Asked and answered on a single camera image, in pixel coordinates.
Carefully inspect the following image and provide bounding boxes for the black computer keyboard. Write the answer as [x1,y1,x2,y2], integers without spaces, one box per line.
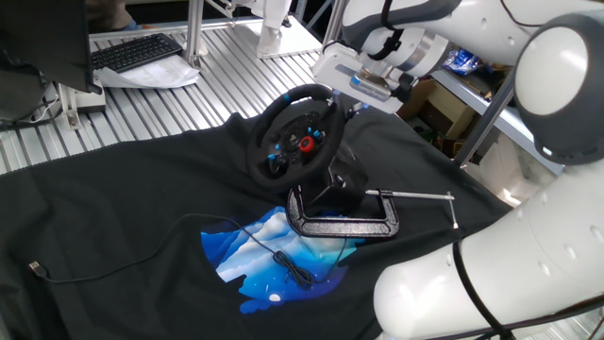
[91,32,184,75]

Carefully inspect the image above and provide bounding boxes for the beige cardboard box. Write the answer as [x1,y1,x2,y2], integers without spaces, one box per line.
[424,82,478,141]

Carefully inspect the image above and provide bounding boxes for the black USB cable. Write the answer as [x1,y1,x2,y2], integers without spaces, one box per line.
[27,212,348,289]

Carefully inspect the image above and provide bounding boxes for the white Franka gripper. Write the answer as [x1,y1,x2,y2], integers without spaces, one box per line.
[310,42,405,120]

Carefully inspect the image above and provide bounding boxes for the black cloth with blue print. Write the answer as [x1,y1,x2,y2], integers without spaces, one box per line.
[0,106,513,340]

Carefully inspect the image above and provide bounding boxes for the black steering wheel base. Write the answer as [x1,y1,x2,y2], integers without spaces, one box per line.
[301,141,370,216]

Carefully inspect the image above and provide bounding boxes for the black racing steering wheel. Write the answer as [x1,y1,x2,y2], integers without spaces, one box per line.
[244,83,346,193]

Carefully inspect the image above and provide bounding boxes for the person in brown shirt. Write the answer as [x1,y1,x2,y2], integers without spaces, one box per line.
[86,0,137,32]

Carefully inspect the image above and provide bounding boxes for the aluminium vertical post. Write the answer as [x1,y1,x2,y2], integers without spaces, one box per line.
[181,0,210,70]

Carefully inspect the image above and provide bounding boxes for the white stand with base plate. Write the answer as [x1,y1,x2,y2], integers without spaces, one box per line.
[256,0,323,60]

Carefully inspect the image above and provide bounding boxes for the dark grey monitor base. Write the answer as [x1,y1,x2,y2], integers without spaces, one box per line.
[0,60,53,125]

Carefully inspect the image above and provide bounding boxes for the open brown cardboard box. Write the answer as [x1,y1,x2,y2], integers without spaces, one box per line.
[395,78,438,119]

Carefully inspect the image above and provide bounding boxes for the black computer monitor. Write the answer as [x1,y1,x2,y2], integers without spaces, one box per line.
[0,0,103,94]

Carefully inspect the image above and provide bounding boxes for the aluminium shelf rail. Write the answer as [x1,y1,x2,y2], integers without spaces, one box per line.
[431,68,565,176]

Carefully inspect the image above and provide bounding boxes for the aluminium frame post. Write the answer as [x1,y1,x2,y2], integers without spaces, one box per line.
[322,0,350,48]

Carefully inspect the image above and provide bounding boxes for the grey wrist camera blue ends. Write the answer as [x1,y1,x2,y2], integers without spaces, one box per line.
[348,70,394,103]

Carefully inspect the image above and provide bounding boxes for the white crumpled paper sheet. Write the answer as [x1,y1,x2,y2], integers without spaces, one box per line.
[92,55,202,90]

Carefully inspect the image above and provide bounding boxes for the aluminium diagonal strut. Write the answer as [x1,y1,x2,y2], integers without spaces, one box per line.
[453,70,518,169]

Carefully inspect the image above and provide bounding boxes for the blue plastic bag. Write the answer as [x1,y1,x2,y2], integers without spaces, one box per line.
[442,46,482,76]

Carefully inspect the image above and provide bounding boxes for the aluminium bracket foot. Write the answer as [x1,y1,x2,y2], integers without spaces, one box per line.
[56,82,82,131]

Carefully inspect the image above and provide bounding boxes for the black metal C-clamp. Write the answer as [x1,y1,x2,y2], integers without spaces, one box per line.
[286,184,460,239]

